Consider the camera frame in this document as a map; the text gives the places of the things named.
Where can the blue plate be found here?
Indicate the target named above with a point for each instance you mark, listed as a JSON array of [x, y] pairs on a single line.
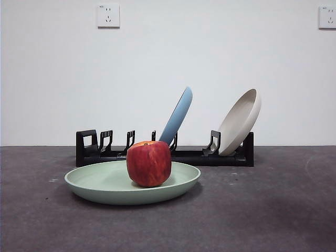
[[178, 118]]

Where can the white wall socket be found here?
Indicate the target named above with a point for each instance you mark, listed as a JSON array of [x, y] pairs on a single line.
[[108, 15], [328, 17]]

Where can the beige plate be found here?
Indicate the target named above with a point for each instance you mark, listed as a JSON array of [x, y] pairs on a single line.
[[241, 123]]

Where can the green plate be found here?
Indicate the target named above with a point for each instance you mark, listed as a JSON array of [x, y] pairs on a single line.
[[105, 183]]

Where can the black plate rack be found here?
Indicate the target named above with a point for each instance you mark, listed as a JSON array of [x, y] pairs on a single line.
[[86, 155]]

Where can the red apple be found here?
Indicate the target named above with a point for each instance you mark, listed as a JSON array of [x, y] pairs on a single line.
[[148, 165]]

